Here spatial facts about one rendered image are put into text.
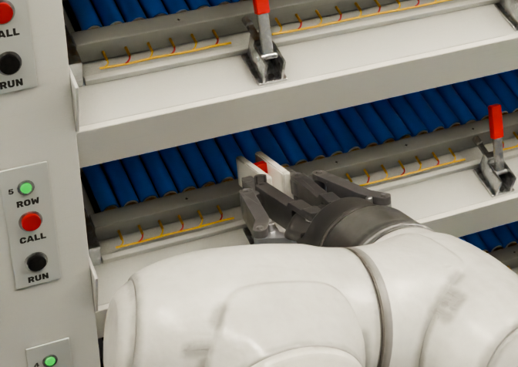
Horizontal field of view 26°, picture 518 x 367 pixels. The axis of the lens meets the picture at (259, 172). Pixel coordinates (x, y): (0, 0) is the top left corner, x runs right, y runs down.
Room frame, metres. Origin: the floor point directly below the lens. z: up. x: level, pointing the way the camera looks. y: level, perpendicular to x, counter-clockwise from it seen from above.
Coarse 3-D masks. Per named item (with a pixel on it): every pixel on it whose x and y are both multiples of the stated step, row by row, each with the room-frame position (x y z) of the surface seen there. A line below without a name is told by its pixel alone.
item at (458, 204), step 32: (448, 160) 1.01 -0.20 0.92; (512, 160) 1.02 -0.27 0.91; (384, 192) 0.96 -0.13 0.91; (416, 192) 0.96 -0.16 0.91; (448, 192) 0.97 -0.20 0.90; (480, 192) 0.97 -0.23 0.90; (512, 192) 0.97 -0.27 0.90; (192, 224) 0.89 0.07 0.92; (448, 224) 0.94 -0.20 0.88; (480, 224) 0.96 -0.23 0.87; (96, 256) 0.83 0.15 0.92; (160, 256) 0.85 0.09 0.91; (96, 288) 0.78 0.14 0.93; (96, 320) 0.79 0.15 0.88
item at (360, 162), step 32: (448, 128) 1.03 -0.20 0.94; (480, 128) 1.03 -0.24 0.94; (512, 128) 1.04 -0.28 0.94; (320, 160) 0.96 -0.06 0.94; (352, 160) 0.97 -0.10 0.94; (384, 160) 0.98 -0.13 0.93; (416, 160) 1.00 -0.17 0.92; (192, 192) 0.91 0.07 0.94; (224, 192) 0.91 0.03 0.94; (96, 224) 0.86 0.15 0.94; (128, 224) 0.87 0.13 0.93; (160, 224) 0.88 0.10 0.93
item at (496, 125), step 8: (496, 104) 1.00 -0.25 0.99; (488, 112) 1.00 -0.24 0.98; (496, 112) 1.00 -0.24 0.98; (496, 120) 0.99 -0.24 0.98; (496, 128) 0.99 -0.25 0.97; (496, 136) 0.99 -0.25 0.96; (496, 144) 0.99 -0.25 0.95; (496, 152) 0.98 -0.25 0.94; (496, 160) 0.98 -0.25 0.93; (496, 168) 0.98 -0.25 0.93
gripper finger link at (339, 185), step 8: (312, 176) 0.85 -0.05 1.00; (320, 176) 0.85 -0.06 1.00; (328, 176) 0.84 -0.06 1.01; (336, 176) 0.84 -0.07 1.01; (328, 184) 0.83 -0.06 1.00; (336, 184) 0.82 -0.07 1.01; (344, 184) 0.82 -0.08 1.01; (352, 184) 0.82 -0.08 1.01; (336, 192) 0.82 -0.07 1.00; (344, 192) 0.81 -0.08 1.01; (352, 192) 0.81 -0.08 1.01; (360, 192) 0.80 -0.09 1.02; (368, 192) 0.80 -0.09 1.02; (376, 192) 0.80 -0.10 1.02; (376, 200) 0.79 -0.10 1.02; (384, 200) 0.78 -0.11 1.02
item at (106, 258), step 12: (504, 156) 1.02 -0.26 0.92; (516, 156) 1.02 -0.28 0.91; (444, 168) 0.99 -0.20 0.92; (456, 168) 0.99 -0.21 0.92; (468, 168) 1.00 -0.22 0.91; (396, 180) 0.97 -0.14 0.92; (408, 180) 0.97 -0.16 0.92; (420, 180) 0.97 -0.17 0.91; (216, 228) 0.88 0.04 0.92; (228, 228) 0.89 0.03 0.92; (168, 240) 0.87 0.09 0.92; (180, 240) 0.87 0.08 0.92; (192, 240) 0.87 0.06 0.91; (120, 252) 0.85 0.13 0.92; (132, 252) 0.85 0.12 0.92; (144, 252) 0.85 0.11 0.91
